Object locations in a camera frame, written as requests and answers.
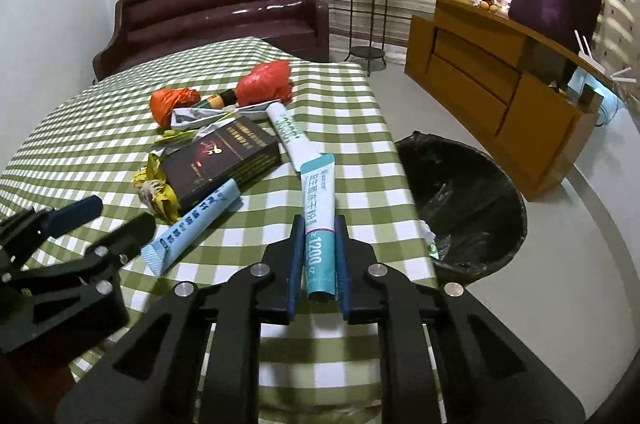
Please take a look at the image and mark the black cardboard box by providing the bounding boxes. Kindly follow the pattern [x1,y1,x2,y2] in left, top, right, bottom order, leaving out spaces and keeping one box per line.
[161,117,282,215]

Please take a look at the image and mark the dark red leather sofa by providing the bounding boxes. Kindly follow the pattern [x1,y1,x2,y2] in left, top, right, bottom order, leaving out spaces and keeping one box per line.
[92,0,331,82]

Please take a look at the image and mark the red plastic bag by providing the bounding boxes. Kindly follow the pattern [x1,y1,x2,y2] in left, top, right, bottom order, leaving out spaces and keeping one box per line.
[235,59,293,106]

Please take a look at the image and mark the orange plastic bag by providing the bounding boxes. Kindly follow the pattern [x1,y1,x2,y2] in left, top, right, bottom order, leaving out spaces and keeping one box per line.
[150,88,202,127]

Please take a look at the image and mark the white green tube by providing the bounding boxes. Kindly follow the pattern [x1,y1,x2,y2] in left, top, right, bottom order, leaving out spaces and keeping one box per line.
[265,102,321,172]

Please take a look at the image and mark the small yellow green wrapper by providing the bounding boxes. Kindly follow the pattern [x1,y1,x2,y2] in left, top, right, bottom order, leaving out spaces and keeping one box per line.
[154,129,197,146]

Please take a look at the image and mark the light blue stick packet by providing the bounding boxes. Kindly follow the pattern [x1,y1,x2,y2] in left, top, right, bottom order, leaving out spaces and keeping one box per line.
[141,178,243,276]

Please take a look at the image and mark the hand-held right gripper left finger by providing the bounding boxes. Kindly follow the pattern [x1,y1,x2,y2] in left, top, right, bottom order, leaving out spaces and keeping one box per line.
[57,214,306,424]

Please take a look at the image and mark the white teal packet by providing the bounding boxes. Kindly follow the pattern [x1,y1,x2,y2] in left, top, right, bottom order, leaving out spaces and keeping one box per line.
[300,154,337,301]

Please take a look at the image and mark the bin with black liner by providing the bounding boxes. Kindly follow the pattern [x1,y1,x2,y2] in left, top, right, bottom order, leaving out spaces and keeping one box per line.
[394,131,528,287]

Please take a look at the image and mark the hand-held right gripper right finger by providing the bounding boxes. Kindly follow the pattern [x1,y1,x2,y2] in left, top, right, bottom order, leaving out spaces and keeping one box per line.
[334,214,586,424]

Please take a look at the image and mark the small green yellow bottle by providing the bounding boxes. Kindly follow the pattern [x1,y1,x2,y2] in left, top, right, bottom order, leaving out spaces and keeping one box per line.
[192,89,238,110]

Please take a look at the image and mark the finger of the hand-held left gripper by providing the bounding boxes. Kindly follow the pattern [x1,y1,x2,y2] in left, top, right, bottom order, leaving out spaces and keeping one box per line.
[0,195,103,272]
[0,211,157,300]

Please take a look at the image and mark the wooden cabinet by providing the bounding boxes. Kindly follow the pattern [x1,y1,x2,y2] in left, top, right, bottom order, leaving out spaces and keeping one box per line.
[404,0,621,201]

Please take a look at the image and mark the black metal plant stand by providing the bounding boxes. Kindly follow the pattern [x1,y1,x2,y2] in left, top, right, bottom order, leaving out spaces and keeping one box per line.
[345,0,393,71]

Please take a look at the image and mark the white router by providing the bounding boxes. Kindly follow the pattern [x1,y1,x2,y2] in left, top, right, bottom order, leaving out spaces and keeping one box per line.
[574,29,637,86]

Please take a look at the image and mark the crumpled silver white wrapper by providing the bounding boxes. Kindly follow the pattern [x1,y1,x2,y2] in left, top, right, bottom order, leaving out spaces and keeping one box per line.
[170,102,281,131]

